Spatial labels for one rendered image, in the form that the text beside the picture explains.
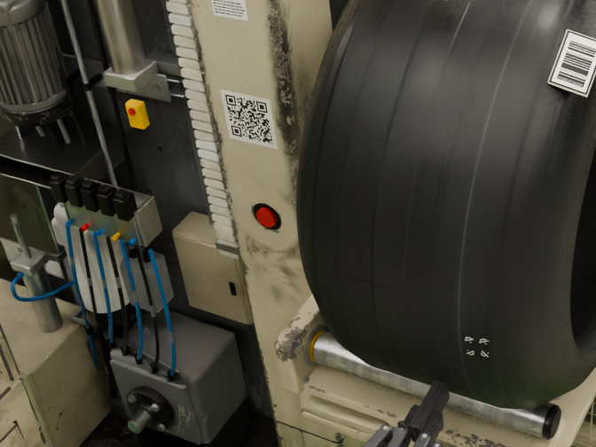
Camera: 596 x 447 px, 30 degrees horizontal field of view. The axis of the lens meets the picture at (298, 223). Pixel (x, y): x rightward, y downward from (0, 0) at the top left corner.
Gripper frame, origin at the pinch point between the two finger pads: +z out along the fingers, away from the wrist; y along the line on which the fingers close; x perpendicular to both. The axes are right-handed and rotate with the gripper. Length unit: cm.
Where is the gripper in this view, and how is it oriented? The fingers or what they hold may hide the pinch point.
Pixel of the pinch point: (429, 411)
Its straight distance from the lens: 127.3
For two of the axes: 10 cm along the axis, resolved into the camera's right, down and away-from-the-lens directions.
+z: 4.8, -6.7, 5.6
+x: 1.9, 7.1, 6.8
